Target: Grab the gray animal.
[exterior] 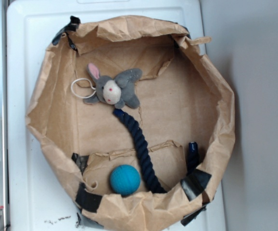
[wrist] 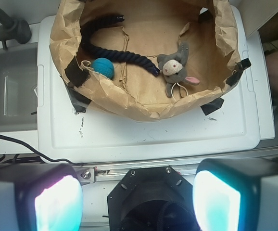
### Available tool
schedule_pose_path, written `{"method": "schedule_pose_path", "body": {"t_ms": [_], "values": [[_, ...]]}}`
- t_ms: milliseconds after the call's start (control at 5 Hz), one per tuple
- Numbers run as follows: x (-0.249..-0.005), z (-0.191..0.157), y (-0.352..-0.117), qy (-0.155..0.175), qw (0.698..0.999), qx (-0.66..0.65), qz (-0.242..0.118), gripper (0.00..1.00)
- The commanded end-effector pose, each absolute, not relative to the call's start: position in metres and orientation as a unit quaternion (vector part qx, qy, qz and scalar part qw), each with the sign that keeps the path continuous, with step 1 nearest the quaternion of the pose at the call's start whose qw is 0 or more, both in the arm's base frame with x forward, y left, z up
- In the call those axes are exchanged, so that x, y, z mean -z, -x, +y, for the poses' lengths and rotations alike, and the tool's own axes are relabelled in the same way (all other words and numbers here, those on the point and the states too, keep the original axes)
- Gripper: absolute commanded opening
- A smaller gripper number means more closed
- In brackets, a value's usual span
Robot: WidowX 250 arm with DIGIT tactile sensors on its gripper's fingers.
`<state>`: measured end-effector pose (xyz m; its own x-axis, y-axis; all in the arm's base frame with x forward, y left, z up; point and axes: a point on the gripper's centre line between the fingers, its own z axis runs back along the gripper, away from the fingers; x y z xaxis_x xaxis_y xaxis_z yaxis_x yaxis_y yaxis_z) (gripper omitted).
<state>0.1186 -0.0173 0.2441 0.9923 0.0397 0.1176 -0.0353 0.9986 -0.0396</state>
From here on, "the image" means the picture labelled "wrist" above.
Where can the black octagonal mount plate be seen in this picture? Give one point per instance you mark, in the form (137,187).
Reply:
(152,200)

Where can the teal textured ball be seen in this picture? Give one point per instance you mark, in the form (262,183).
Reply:
(104,67)

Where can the black tape strip left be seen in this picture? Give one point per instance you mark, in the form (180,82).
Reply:
(79,102)

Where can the black tape strip right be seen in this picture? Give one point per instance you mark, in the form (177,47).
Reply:
(212,106)

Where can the gray plastic sink basin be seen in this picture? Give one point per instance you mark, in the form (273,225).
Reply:
(18,81)

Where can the black tape on bag left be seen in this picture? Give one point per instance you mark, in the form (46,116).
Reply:
(75,74)

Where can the crumpled brown paper bag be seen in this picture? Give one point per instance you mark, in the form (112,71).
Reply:
(150,28)

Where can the black tape on bag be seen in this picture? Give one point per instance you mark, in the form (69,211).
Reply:
(75,74)
(241,66)

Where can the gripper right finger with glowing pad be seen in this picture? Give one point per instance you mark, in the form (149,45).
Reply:
(236,194)

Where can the dark gray faucet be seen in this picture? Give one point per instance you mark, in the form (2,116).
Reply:
(13,28)

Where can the black tape on bag right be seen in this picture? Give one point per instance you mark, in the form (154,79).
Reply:
(241,66)

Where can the aluminum frame rail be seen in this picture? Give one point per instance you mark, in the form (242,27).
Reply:
(185,166)

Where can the black tape strip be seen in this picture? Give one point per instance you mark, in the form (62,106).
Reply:
(212,106)
(79,102)

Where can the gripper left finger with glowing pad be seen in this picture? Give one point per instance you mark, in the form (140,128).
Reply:
(40,197)

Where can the white plastic bin lid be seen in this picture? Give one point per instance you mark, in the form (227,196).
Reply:
(95,136)

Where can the gray plush animal toy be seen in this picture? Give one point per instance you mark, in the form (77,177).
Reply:
(173,68)

